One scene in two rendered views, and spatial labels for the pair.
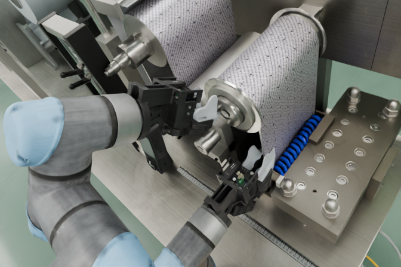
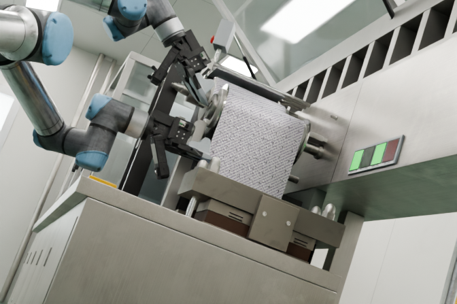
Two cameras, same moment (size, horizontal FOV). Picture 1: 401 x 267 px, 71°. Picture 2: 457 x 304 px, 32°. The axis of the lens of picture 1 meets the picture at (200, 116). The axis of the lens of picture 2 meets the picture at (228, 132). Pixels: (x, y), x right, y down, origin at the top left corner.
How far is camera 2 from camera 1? 2.06 m
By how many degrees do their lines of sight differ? 63
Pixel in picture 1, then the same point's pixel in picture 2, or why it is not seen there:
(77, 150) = (155, 5)
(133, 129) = (173, 27)
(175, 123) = (185, 55)
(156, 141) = (171, 56)
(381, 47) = (340, 157)
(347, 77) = not seen: outside the picture
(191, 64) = not seen: hidden behind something
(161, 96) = (193, 42)
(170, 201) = not seen: hidden behind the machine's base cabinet
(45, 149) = not seen: outside the picture
